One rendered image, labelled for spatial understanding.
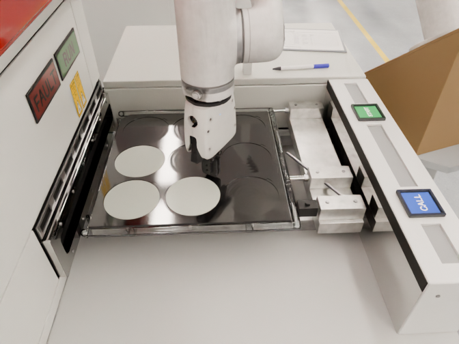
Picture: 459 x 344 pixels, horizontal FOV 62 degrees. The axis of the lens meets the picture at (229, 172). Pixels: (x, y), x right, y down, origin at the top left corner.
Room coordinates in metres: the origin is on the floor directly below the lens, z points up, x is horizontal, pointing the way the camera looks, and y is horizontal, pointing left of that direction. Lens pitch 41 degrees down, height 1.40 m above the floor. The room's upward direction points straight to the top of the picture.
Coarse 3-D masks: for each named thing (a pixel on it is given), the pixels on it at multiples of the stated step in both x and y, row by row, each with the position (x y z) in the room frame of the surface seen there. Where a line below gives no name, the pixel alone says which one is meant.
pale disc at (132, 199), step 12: (132, 180) 0.54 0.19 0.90; (108, 192) 0.50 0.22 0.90; (120, 192) 0.50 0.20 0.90; (132, 192) 0.50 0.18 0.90; (144, 192) 0.50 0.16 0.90; (156, 192) 0.50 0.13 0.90; (108, 204) 0.47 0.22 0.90; (120, 204) 0.47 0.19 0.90; (132, 204) 0.47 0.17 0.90; (144, 204) 0.47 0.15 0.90; (156, 204) 0.47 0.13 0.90; (120, 216) 0.44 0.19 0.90; (132, 216) 0.44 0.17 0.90
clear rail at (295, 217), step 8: (272, 112) 0.77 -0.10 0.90; (272, 120) 0.74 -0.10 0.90; (272, 128) 0.71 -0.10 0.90; (280, 144) 0.65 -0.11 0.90; (280, 152) 0.62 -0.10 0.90; (280, 160) 0.59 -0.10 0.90; (288, 176) 0.55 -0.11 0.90; (288, 184) 0.52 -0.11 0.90; (288, 192) 0.50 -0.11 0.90; (288, 200) 0.48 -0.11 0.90; (296, 208) 0.46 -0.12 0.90; (296, 216) 0.44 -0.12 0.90
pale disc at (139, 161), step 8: (128, 152) 0.62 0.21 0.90; (136, 152) 0.62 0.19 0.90; (144, 152) 0.62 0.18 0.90; (152, 152) 0.62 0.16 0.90; (160, 152) 0.62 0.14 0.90; (120, 160) 0.60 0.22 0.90; (128, 160) 0.60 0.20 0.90; (136, 160) 0.60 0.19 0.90; (144, 160) 0.60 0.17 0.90; (152, 160) 0.60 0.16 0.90; (160, 160) 0.60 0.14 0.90; (120, 168) 0.57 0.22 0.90; (128, 168) 0.57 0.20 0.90; (136, 168) 0.57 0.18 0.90; (144, 168) 0.57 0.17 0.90; (152, 168) 0.57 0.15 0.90; (128, 176) 0.55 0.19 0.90; (136, 176) 0.55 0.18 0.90
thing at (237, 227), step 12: (96, 228) 0.42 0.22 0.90; (108, 228) 0.42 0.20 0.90; (120, 228) 0.42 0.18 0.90; (132, 228) 0.42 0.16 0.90; (144, 228) 0.42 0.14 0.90; (156, 228) 0.42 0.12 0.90; (168, 228) 0.42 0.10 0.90; (180, 228) 0.42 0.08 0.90; (192, 228) 0.42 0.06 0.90; (204, 228) 0.42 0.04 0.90; (216, 228) 0.42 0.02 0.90; (228, 228) 0.42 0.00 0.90; (240, 228) 0.42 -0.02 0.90; (252, 228) 0.42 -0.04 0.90; (264, 228) 0.42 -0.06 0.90; (276, 228) 0.42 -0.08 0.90; (288, 228) 0.42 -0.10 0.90
